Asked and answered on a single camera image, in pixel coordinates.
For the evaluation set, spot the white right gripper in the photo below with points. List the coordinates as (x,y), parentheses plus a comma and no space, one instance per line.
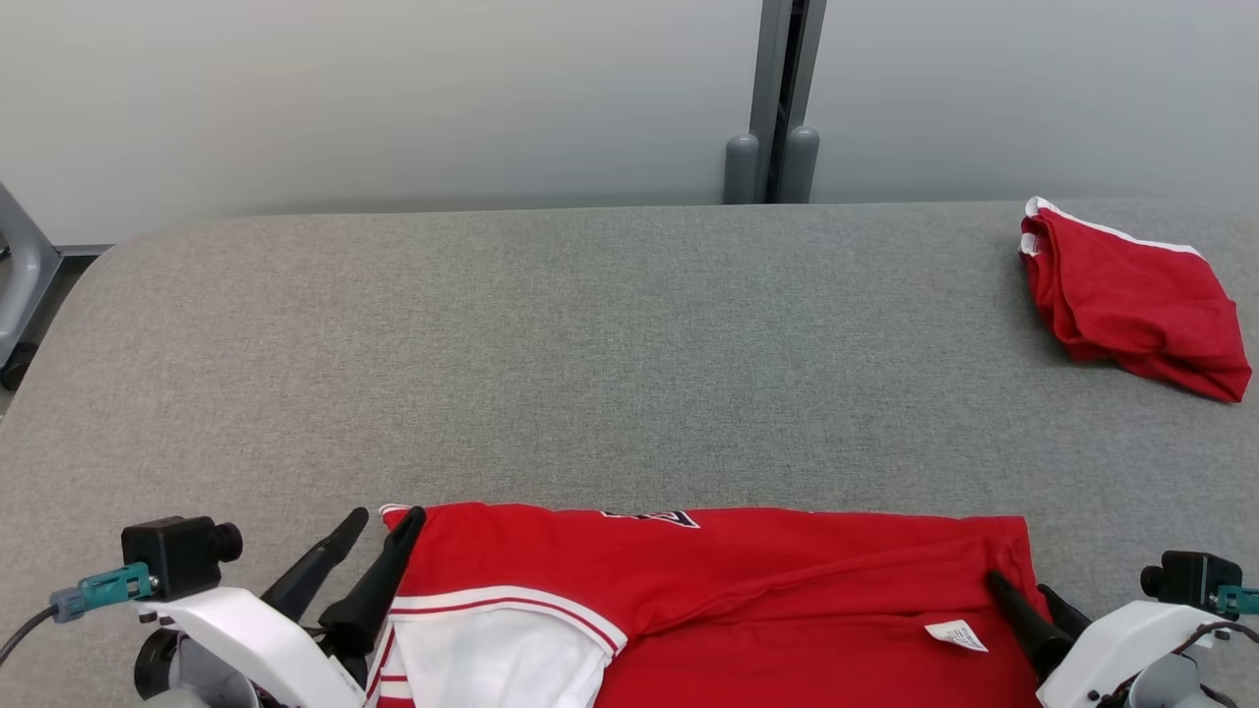
(1111,659)

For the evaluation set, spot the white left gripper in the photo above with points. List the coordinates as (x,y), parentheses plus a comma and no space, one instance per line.
(275,649)

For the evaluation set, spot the red shirt with white sleeves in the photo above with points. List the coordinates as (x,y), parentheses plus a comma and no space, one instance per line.
(748,610)

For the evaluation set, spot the red shorts with white stripe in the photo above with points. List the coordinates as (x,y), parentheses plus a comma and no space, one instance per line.
(1141,305)

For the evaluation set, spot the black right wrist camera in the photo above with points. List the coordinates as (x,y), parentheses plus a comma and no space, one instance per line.
(1190,580)

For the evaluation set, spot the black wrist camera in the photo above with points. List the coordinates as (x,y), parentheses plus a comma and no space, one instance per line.
(177,556)
(1190,580)

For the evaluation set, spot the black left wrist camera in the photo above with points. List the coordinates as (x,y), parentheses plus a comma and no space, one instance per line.
(177,556)

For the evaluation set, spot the grey metal frame with caster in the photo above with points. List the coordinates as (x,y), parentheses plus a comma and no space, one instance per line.
(25,285)

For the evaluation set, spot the grey partition post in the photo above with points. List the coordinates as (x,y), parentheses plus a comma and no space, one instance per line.
(777,98)

